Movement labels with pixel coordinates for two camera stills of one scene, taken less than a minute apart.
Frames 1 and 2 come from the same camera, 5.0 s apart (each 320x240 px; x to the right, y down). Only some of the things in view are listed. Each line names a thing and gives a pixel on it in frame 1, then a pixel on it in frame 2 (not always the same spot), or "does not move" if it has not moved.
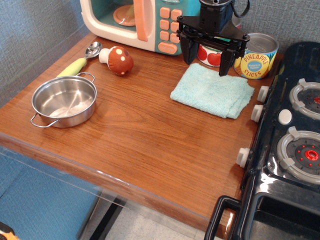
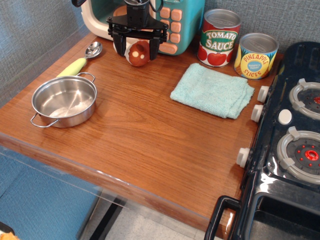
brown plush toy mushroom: (120, 61) → (137, 52)
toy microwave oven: (149, 24) does not move
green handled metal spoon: (93, 49) does not move
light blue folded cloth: (204, 89) does not move
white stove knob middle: (256, 113) does not move
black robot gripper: (214, 24) → (137, 23)
